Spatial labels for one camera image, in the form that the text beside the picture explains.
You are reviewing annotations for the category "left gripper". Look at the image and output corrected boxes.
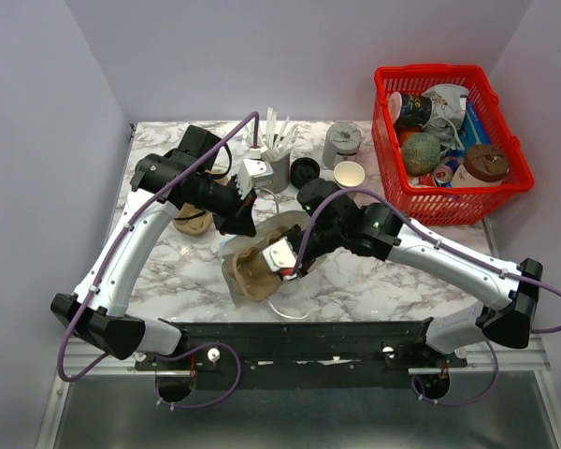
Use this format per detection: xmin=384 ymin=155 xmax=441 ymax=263
xmin=186 ymin=174 xmax=258 ymax=238

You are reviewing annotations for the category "blue paper bag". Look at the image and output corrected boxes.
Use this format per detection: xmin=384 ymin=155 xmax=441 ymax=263
xmin=220 ymin=210 xmax=314 ymax=321

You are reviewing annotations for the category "brown cardboard cup carrier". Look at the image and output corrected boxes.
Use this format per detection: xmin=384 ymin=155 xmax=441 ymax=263
xmin=231 ymin=226 xmax=289 ymax=302

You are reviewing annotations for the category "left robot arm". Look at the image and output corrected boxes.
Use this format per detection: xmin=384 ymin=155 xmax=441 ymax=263
xmin=50 ymin=125 xmax=256 ymax=369

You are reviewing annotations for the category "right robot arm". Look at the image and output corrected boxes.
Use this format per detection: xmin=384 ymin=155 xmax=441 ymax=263
xmin=289 ymin=178 xmax=543 ymax=367

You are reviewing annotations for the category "stack of paper cups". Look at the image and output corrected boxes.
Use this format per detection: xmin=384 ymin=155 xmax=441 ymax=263
xmin=333 ymin=161 xmax=366 ymax=188

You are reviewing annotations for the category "stack of black lids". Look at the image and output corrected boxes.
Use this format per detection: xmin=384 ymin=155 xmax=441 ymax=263
xmin=289 ymin=157 xmax=321 ymax=189

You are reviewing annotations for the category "grey wrapped paper roll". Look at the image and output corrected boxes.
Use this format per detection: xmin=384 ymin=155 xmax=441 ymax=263
xmin=322 ymin=122 xmax=362 ymax=169

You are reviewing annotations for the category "red plastic basket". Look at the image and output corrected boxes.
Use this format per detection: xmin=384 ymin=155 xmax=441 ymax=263
xmin=371 ymin=64 xmax=535 ymax=226

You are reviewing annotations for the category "orange fruit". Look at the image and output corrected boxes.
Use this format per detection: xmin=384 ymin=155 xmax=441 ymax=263
xmin=396 ymin=129 xmax=419 ymax=147

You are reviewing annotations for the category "green netted melon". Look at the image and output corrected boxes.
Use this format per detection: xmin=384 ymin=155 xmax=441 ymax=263
xmin=401 ymin=133 xmax=441 ymax=177

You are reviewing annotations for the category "red bull can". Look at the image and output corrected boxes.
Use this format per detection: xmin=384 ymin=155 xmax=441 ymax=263
xmin=432 ymin=159 xmax=460 ymax=186

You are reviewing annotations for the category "black instant noodle cup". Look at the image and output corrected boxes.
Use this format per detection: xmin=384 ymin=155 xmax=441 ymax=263
xmin=387 ymin=92 xmax=433 ymax=128

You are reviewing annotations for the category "brown lidded dessert cup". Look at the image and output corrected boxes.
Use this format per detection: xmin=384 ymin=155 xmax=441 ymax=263
xmin=451 ymin=144 xmax=510 ymax=188

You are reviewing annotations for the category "blue box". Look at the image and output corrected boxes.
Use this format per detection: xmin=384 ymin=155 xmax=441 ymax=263
xmin=459 ymin=101 xmax=492 ymax=149

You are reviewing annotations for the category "grey foil snack bag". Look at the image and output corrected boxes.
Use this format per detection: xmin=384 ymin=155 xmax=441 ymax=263
xmin=422 ymin=83 xmax=469 ymax=146

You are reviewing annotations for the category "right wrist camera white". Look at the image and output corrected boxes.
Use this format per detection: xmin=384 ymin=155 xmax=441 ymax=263
xmin=261 ymin=237 xmax=304 ymax=282

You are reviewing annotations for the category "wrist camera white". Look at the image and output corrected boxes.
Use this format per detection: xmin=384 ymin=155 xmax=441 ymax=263
xmin=236 ymin=159 xmax=274 ymax=199
xmin=261 ymin=237 xmax=304 ymax=282

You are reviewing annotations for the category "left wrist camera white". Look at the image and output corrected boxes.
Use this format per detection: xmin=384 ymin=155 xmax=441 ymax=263
xmin=236 ymin=159 xmax=274 ymax=199

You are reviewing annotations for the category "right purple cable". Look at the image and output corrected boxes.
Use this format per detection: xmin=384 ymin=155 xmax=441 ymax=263
xmin=289 ymin=187 xmax=561 ymax=408

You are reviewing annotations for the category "purple cable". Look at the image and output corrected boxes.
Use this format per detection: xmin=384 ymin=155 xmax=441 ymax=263
xmin=289 ymin=187 xmax=561 ymax=408
xmin=56 ymin=110 xmax=263 ymax=411

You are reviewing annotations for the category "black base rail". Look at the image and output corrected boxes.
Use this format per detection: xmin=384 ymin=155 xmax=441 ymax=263
xmin=136 ymin=320 xmax=467 ymax=390

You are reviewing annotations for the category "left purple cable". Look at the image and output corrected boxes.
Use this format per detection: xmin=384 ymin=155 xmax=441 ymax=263
xmin=56 ymin=110 xmax=263 ymax=411

